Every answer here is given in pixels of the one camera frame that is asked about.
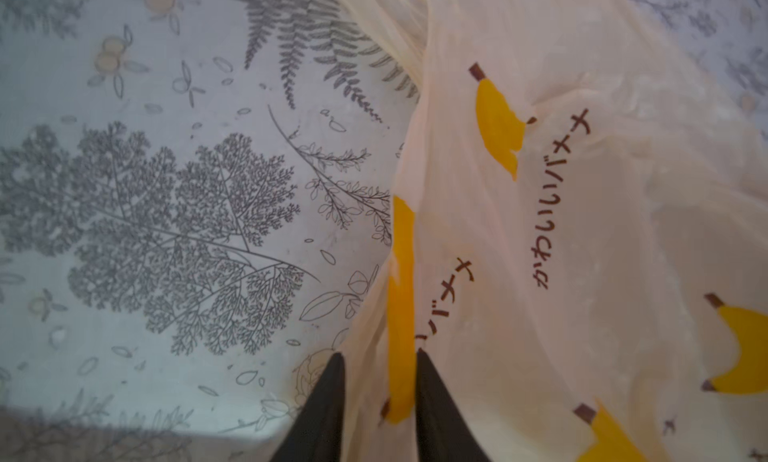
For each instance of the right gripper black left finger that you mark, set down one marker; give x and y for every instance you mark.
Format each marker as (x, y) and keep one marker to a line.
(316, 434)

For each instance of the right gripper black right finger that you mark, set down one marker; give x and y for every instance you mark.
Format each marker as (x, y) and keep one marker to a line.
(441, 432)

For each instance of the banana print plastic bag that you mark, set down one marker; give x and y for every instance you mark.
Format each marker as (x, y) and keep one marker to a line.
(579, 241)

